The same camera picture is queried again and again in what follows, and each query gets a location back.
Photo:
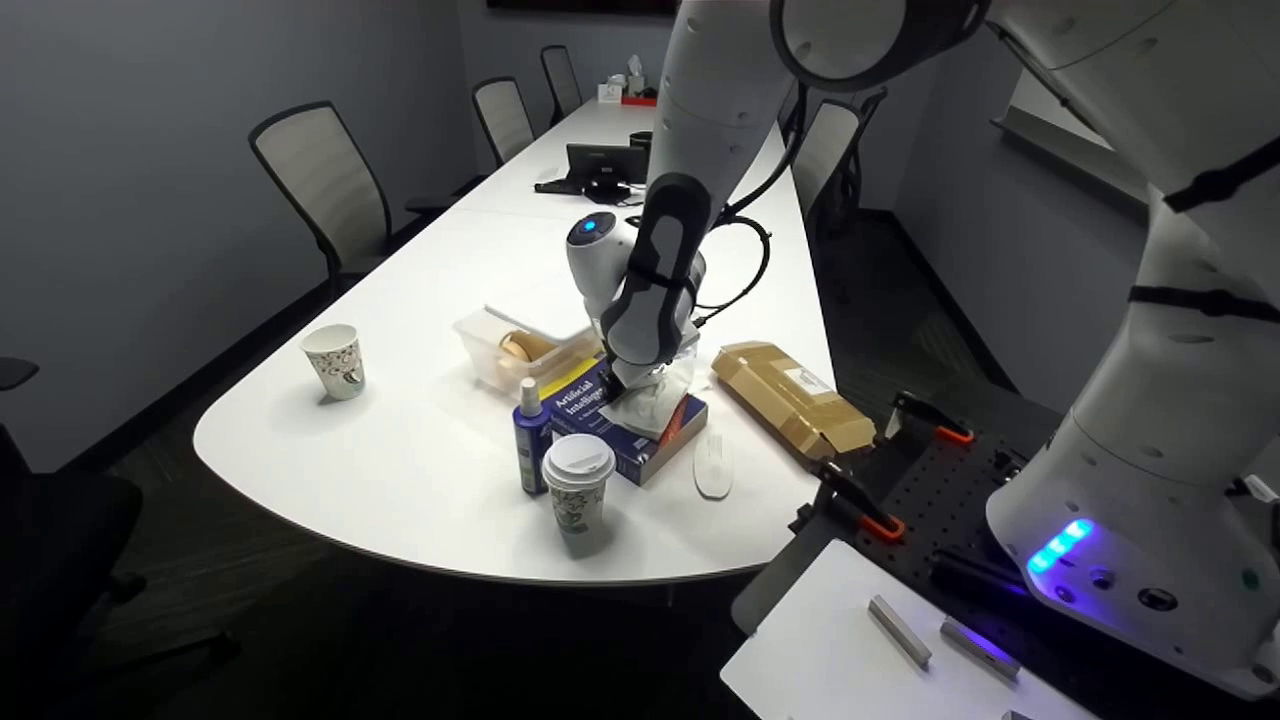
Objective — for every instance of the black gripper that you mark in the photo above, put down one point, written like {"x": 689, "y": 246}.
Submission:
{"x": 619, "y": 382}

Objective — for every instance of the blue box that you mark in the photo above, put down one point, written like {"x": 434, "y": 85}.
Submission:
{"x": 625, "y": 434}

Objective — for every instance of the blue spray bottle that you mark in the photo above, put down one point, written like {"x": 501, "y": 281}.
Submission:
{"x": 528, "y": 440}

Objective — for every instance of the clear container with white lid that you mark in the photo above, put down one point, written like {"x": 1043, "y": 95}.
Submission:
{"x": 512, "y": 351}

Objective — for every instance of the paper cup with white lid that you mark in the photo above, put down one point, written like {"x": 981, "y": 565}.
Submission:
{"x": 579, "y": 491}

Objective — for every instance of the brown cardboard box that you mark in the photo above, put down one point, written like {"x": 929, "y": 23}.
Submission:
{"x": 795, "y": 399}

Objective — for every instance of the black conference tablet stand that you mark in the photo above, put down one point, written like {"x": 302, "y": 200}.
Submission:
{"x": 600, "y": 171}

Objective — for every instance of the black orange clamp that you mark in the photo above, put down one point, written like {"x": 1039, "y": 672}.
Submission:
{"x": 935, "y": 417}
{"x": 862, "y": 506}

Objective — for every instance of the open patterned paper cup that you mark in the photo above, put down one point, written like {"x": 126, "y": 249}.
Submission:
{"x": 332, "y": 362}

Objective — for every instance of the small red item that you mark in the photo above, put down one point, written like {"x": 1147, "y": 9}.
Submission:
{"x": 640, "y": 98}

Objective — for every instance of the small white box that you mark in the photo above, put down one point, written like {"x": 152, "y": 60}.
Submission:
{"x": 608, "y": 89}

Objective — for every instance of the white board sheet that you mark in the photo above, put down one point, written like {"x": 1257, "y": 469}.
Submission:
{"x": 852, "y": 652}

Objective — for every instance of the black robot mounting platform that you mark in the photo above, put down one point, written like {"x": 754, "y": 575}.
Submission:
{"x": 955, "y": 520}

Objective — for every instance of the grey marker bar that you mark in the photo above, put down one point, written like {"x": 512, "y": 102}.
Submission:
{"x": 902, "y": 628}
{"x": 981, "y": 650}

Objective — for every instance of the black office chair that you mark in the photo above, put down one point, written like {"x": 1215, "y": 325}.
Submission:
{"x": 54, "y": 535}

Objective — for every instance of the black wall screen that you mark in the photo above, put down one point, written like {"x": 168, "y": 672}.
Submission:
{"x": 582, "y": 5}

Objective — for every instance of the wall whiteboard ledge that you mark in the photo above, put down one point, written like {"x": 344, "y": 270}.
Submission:
{"x": 1065, "y": 135}

